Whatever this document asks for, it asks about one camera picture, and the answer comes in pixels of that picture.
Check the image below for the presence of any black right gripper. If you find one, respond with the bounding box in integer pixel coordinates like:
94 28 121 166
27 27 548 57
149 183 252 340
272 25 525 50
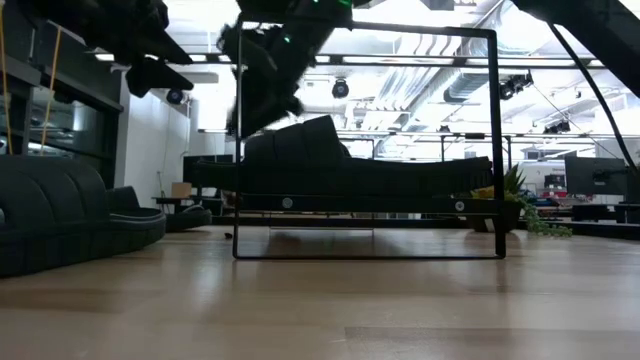
218 0 354 139

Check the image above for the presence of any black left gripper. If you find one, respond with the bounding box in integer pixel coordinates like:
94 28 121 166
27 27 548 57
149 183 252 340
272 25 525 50
29 0 195 99

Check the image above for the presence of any black metal frame shelf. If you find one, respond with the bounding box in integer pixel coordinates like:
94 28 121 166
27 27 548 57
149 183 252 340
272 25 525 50
232 19 507 260

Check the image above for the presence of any dark computer monitor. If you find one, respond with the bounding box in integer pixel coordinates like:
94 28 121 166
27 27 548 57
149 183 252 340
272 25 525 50
182 154 234 187
564 156 627 197

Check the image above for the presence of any dark side desk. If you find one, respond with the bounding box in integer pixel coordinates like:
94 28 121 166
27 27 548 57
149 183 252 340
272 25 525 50
152 195 226 217

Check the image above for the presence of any long linear ceiling light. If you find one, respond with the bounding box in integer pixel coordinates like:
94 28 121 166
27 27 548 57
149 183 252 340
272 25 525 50
94 52 606 69

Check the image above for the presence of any black track light cluster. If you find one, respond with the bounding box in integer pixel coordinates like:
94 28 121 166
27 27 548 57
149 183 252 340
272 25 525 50
498 69 535 102
543 119 572 135

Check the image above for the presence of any potted succulent plant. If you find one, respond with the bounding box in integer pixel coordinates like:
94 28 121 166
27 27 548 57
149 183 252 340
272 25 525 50
467 163 574 239

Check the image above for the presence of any dark office desk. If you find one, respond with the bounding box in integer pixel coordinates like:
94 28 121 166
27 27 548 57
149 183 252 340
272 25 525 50
569 202 640 225

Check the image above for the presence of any silver ventilation duct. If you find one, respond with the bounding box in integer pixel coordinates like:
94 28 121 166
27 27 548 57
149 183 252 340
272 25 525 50
442 0 531 106

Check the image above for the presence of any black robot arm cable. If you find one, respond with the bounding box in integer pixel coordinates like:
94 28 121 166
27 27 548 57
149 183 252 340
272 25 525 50
546 21 640 177

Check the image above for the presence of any black table border rail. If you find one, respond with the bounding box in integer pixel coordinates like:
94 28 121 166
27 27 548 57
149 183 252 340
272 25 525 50
212 213 640 242

